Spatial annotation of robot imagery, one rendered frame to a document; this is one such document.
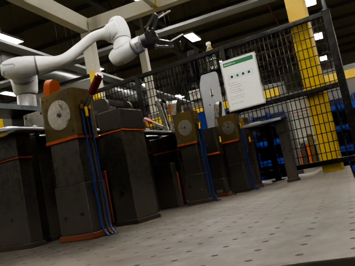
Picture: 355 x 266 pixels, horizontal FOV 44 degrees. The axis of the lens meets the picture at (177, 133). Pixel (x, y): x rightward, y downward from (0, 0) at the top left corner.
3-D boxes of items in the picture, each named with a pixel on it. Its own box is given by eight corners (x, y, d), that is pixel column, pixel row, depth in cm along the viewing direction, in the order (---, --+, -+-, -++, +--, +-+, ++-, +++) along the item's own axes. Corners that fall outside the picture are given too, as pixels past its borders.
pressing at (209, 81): (229, 132, 230) (216, 70, 234) (209, 137, 235) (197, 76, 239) (229, 132, 230) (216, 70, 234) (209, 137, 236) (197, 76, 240)
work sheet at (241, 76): (265, 102, 249) (254, 50, 253) (229, 112, 260) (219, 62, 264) (267, 103, 251) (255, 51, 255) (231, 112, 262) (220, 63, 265)
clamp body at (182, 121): (216, 202, 157) (197, 107, 161) (187, 207, 162) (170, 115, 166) (223, 200, 163) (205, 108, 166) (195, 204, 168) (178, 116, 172)
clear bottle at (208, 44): (216, 70, 272) (210, 39, 274) (207, 73, 275) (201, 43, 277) (221, 72, 277) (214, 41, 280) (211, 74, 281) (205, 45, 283)
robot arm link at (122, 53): (130, 51, 231) (125, 31, 236) (107, 65, 237) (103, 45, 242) (141, 59, 240) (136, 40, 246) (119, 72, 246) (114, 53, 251)
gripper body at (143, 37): (144, 50, 233) (158, 41, 230) (136, 36, 232) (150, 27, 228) (148, 48, 240) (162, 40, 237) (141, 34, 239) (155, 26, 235)
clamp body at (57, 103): (104, 239, 98) (77, 83, 102) (59, 245, 105) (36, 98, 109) (126, 232, 106) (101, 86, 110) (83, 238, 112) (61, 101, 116)
